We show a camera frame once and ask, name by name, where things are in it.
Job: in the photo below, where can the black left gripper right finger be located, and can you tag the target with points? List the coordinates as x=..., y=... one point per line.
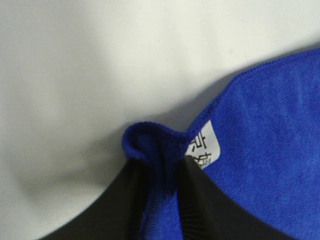
x=220, y=207

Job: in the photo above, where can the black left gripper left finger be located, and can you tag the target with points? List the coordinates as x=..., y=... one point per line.
x=117, y=214

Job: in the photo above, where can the blue microfibre towel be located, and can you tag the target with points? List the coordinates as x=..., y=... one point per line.
x=267, y=126

